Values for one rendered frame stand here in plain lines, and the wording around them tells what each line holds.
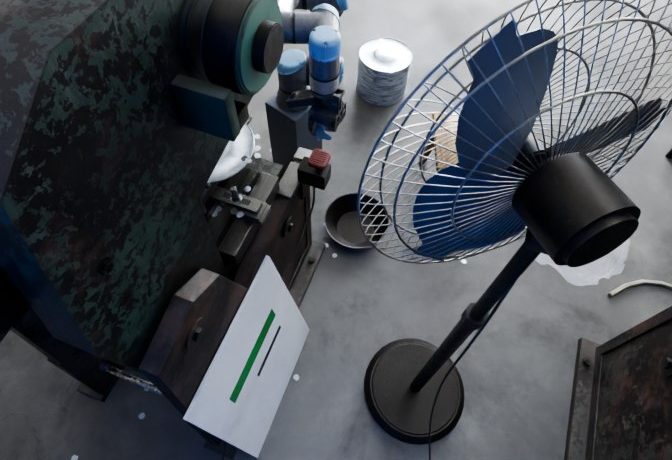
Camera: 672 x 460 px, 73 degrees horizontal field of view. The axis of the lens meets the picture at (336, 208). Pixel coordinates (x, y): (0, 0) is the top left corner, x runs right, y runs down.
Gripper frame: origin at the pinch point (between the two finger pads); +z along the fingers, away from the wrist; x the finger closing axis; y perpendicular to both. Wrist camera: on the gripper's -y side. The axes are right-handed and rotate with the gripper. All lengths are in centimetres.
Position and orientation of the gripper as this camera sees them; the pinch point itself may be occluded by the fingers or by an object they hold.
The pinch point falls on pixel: (317, 136)
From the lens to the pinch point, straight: 135.3
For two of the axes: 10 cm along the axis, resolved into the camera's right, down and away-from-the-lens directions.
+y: 9.1, 3.7, -2.0
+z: -0.3, 5.4, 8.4
